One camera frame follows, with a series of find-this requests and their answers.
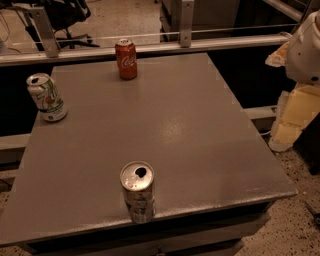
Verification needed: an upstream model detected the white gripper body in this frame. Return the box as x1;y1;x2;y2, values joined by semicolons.
286;10;320;85

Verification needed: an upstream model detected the black office chair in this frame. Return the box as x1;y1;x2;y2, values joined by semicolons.
26;0;97;51

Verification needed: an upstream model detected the white green 7up can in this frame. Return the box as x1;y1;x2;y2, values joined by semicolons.
26;73;67;122

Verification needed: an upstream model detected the silver redbull can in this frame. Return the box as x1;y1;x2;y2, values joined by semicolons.
120;161;155;224

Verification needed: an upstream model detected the metal railing frame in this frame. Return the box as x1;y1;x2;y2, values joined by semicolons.
0;0;320;68

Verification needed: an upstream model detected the red coke can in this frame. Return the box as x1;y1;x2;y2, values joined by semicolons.
115;38;138;80

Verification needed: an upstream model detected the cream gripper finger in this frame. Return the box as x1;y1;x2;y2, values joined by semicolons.
265;42;289;67
268;83;320;152

